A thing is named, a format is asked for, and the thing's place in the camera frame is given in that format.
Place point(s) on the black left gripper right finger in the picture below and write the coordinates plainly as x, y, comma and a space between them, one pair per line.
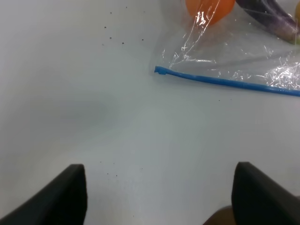
259, 200

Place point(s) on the clear zip bag blue strip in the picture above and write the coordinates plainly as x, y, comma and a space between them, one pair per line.
237, 51

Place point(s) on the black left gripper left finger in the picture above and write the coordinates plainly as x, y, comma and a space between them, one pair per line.
61, 202

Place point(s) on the orange tomato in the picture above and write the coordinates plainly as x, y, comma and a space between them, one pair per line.
209, 12

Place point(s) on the purple eggplant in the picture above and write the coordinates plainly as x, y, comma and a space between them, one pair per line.
270, 15

